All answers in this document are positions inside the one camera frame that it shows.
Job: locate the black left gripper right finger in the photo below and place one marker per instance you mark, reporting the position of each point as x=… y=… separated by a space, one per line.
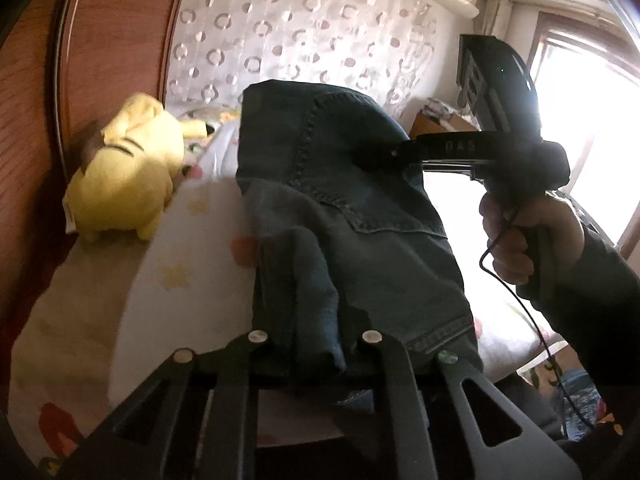
x=446 y=420

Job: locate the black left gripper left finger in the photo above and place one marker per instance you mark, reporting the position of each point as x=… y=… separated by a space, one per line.
x=194 y=417

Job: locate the blue denim pants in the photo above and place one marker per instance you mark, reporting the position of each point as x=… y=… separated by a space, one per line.
x=345 y=242

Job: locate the dark sleeve right forearm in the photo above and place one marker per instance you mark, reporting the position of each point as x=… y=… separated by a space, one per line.
x=595 y=308

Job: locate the right hand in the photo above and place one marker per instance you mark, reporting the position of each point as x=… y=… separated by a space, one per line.
x=508 y=244

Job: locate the wooden side cabinet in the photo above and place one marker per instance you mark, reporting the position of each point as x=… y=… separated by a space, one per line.
x=427 y=124

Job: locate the bright window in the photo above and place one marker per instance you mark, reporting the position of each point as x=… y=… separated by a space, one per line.
x=587 y=81

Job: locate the white floral bed quilt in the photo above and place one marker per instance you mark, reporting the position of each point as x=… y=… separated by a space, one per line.
x=115 y=309

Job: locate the yellow plush toy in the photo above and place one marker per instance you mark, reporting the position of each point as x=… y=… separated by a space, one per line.
x=127 y=182

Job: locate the white circle pattern curtain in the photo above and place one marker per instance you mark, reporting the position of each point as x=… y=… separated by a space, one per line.
x=377 y=47

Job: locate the brown wooden wardrobe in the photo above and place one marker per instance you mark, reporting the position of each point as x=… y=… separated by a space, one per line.
x=66 y=66

